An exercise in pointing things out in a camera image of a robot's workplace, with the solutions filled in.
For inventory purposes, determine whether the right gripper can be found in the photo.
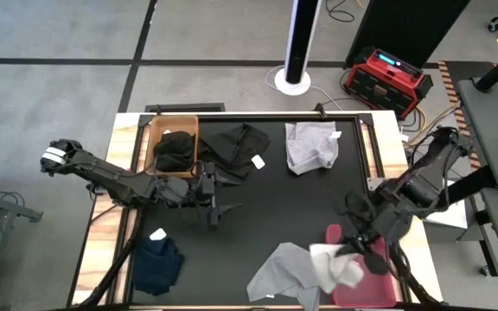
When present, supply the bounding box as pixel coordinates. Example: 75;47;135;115
337;192;411;276

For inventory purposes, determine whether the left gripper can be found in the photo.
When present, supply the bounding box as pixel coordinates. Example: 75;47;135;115
190;162;244;231

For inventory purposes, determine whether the white waffle towel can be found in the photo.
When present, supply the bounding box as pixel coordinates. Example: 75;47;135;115
308;242;366;295

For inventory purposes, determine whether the black towel white tag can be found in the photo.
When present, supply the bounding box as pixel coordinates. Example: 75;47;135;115
197;123;272;187

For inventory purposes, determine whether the navy blue towel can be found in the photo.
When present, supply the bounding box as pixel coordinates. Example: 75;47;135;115
130;227;186;297

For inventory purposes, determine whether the light grey towel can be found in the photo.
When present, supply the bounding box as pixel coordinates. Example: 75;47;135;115
284;120;343;176

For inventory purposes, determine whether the pink plastic basket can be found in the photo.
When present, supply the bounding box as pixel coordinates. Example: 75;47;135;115
324;223;400;309

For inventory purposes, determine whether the orange plastic basket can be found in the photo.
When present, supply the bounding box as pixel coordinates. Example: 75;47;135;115
144;114;201;180

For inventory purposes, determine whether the black support strut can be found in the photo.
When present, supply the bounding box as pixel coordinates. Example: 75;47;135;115
385;241;447;308
79;206;144;308

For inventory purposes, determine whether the white box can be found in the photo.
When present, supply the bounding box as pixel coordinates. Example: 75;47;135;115
423;180;469;231

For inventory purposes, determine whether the black flat bar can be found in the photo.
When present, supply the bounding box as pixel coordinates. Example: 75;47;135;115
144;102;227;114

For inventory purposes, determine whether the black support beam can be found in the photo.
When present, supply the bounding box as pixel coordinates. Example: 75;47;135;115
417;165;498;218

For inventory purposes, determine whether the red portable power station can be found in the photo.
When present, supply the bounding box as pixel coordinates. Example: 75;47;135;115
343;46;435;121

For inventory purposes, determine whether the striped floor mat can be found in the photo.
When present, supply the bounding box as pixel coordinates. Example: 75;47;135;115
437;60;498;173

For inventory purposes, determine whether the black pole white base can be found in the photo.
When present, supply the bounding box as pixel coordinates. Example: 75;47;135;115
273;0;322;98

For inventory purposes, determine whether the black divider panel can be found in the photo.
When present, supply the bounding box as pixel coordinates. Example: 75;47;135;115
344;0;472;69

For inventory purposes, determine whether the yellow cable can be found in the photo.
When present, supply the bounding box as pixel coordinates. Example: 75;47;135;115
404;102;462;148

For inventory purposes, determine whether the black floor cable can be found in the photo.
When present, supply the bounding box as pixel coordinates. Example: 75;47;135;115
324;0;357;23

